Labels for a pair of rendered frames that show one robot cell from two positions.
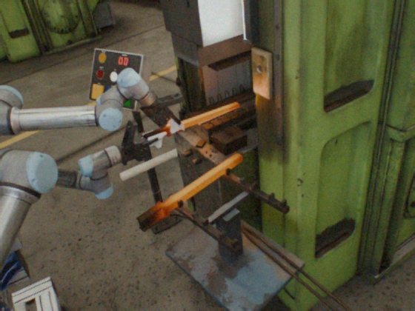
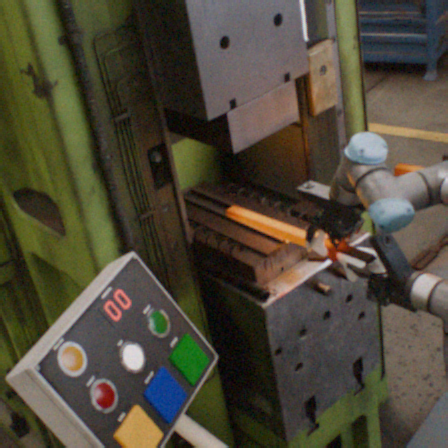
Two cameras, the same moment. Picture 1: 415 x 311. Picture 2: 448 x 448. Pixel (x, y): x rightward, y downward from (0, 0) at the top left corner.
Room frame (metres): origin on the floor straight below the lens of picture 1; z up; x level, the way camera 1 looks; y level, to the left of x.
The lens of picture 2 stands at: (1.79, 1.50, 1.94)
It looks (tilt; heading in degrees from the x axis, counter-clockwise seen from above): 30 degrees down; 263
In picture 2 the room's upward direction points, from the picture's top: 11 degrees counter-clockwise
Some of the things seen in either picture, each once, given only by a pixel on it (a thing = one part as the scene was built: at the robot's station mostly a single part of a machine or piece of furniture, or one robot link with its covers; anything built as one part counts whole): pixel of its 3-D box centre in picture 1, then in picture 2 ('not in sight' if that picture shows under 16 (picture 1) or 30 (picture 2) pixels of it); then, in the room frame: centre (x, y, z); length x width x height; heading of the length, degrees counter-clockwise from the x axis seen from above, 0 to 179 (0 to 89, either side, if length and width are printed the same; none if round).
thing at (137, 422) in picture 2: (98, 92); (137, 435); (1.88, 0.53, 1.01); 0.07 x 0.05 x 0.07; 53
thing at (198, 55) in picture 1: (227, 35); (203, 99); (1.57, -0.15, 1.32); 0.42 x 0.20 x 0.10; 118
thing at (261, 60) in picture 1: (261, 73); (320, 77); (1.25, -0.23, 1.27); 0.09 x 0.02 x 0.17; 28
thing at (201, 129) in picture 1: (234, 110); (227, 229); (1.57, -0.15, 0.96); 0.42 x 0.20 x 0.09; 118
